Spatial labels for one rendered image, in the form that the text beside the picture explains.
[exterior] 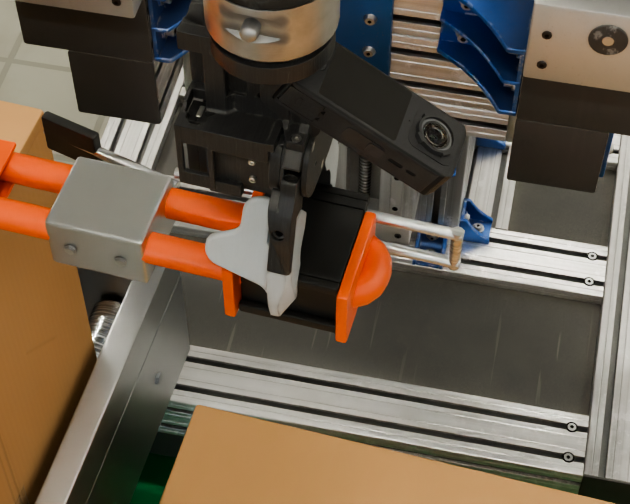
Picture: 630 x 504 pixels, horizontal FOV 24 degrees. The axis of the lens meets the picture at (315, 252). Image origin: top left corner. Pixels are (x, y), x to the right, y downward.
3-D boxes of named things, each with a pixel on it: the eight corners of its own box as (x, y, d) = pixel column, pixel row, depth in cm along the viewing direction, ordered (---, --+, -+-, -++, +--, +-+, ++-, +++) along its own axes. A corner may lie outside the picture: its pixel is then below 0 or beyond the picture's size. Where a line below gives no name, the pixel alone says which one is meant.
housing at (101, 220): (50, 266, 100) (40, 225, 96) (86, 192, 104) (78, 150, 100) (146, 288, 98) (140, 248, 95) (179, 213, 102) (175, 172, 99)
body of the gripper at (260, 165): (218, 105, 94) (207, -39, 84) (347, 133, 92) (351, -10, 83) (178, 193, 89) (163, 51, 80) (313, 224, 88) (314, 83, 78)
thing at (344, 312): (224, 315, 97) (220, 270, 93) (257, 231, 101) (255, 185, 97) (346, 344, 95) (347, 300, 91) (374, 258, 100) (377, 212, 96)
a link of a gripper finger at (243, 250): (208, 296, 95) (219, 171, 91) (295, 316, 94) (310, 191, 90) (192, 320, 93) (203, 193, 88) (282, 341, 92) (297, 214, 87)
